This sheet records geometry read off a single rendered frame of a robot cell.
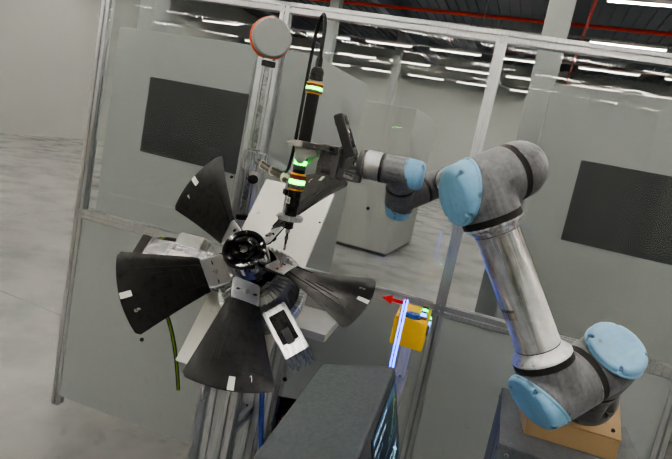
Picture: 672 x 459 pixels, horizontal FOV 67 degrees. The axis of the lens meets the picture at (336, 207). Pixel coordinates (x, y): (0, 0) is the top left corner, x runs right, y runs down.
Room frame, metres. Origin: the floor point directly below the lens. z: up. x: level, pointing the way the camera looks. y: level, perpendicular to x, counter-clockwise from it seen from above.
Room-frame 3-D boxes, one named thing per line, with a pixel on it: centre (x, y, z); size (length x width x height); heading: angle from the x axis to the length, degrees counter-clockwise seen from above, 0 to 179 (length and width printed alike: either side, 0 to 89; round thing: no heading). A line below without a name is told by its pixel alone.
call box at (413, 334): (1.55, -0.31, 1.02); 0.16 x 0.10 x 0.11; 166
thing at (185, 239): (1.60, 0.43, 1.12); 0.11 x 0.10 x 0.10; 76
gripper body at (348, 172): (1.32, 0.01, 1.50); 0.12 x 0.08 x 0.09; 76
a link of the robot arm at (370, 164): (1.31, -0.07, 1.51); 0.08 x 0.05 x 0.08; 166
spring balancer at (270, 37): (2.02, 0.37, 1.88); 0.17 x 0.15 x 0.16; 76
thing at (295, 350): (1.36, 0.06, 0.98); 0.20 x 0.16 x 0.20; 166
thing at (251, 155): (1.93, 0.34, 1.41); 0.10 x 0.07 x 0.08; 21
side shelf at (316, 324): (1.91, 0.09, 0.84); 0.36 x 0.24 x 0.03; 76
